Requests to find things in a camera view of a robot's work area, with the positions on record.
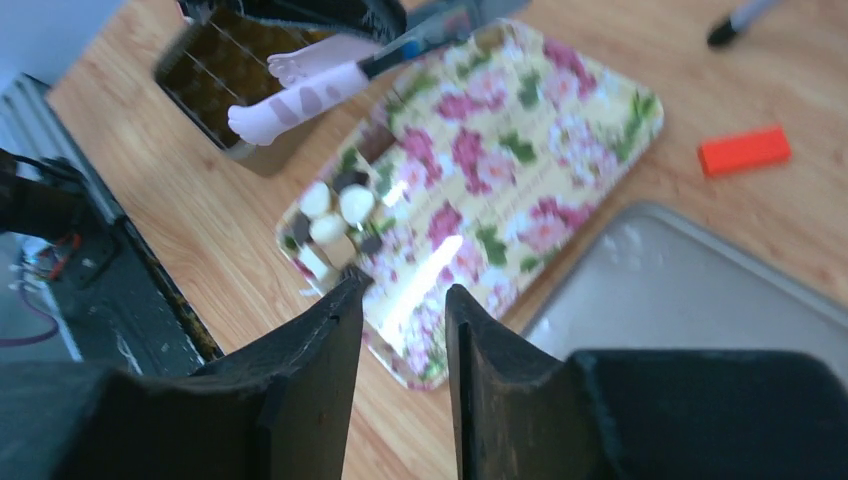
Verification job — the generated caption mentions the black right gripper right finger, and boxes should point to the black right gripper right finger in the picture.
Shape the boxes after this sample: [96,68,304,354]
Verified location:
[445,285,847,479]

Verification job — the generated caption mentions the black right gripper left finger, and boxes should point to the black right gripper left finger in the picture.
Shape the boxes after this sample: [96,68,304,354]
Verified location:
[1,268,371,479]

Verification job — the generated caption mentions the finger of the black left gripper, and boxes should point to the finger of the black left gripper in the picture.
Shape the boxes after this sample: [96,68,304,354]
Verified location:
[178,0,407,43]

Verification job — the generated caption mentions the pink silicone tongs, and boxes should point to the pink silicone tongs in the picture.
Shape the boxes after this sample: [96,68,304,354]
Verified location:
[227,1,528,146]

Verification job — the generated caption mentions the brown rectangular chocolate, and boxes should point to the brown rectangular chocolate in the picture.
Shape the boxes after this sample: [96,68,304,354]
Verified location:
[355,123,396,164]

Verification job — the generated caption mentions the white rectangular chocolate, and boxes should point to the white rectangular chocolate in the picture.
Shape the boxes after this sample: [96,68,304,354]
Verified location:
[297,244,335,283]

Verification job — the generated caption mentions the dark oval chocolate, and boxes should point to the dark oval chocolate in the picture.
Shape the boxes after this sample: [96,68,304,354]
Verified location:
[331,170,370,195]

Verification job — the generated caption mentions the tan square chocolate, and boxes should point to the tan square chocolate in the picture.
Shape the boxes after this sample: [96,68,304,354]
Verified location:
[321,235,358,270]

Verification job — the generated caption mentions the gold chocolate tin box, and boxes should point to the gold chocolate tin box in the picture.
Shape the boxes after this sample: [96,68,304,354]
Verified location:
[154,7,331,177]

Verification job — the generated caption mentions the white heart chocolate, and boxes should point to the white heart chocolate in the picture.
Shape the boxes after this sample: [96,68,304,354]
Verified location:
[338,184,376,227]

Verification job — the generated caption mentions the white swirl round chocolate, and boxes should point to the white swirl round chocolate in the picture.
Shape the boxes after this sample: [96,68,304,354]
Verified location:
[309,211,348,245]

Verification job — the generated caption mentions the small dark round chocolate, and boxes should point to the small dark round chocolate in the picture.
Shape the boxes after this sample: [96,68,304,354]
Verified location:
[359,235,383,256]

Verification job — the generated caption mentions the grey metal tin lid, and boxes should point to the grey metal tin lid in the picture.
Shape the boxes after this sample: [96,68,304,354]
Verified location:
[523,203,847,377]

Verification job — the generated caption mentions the floral patterned tray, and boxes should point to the floral patterned tray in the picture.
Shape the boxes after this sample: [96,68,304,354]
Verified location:
[276,20,664,390]

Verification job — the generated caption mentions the small red block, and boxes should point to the small red block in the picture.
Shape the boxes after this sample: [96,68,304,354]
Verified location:
[697,125,792,177]

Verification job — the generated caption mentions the white tripod stand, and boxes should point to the white tripod stand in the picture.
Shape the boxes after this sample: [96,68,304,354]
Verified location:
[706,0,781,49]

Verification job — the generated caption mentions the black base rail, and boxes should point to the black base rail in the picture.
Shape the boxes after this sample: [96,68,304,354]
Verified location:
[1,74,221,376]

